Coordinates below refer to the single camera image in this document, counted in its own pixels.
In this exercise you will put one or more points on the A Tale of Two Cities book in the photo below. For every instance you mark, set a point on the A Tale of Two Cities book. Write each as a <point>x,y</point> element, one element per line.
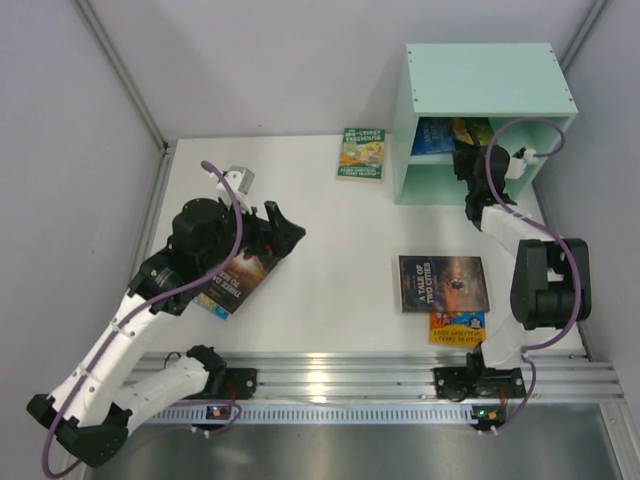
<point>442,284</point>

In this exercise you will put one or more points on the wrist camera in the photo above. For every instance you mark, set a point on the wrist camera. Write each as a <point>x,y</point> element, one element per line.
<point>519,162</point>
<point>239,181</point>

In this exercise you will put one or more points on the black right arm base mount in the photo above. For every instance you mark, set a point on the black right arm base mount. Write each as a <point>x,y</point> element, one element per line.
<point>475,380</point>

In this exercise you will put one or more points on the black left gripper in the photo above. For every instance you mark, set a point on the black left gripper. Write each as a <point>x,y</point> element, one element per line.
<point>267,230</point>

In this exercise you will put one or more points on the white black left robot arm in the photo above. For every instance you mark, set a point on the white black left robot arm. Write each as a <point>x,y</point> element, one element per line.
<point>92,413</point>

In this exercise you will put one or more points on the Animal Farm book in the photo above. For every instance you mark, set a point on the Animal Farm book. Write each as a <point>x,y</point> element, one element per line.
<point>435,135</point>

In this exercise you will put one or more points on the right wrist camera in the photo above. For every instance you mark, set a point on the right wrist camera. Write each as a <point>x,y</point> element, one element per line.
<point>519,162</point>

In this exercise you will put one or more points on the green Treehouse book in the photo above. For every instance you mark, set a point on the green Treehouse book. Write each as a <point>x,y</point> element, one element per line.
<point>362,154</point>

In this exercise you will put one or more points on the Three Days to See book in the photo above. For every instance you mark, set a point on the Three Days to See book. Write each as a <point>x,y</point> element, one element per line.
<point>232,286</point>

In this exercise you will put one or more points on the mint green shelf cabinet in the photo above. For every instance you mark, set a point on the mint green shelf cabinet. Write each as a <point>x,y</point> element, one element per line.
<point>468,92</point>

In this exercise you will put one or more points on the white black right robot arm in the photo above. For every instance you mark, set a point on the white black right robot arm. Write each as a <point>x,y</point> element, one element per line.
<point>550,284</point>

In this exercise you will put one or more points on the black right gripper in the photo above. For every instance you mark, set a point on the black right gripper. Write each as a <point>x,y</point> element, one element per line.
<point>467,163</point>

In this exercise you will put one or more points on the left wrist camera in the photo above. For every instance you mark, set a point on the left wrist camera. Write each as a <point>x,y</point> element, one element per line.
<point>239,181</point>

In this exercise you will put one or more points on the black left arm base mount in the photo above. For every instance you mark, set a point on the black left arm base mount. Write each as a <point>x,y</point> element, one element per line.
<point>238,384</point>

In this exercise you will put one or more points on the blue Treehouse book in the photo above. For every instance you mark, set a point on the blue Treehouse book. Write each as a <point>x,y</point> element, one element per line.
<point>212,307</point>

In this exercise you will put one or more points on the aluminium rail frame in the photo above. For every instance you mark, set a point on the aluminium rail frame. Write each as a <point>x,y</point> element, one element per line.
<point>326,326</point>

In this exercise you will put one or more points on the yellow 130-Storey Treehouse book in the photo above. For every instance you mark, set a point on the yellow 130-Storey Treehouse book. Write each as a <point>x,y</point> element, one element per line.
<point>457,329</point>

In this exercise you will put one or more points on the grey slotted cable duct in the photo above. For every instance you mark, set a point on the grey slotted cable duct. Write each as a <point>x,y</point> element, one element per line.
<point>303,414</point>

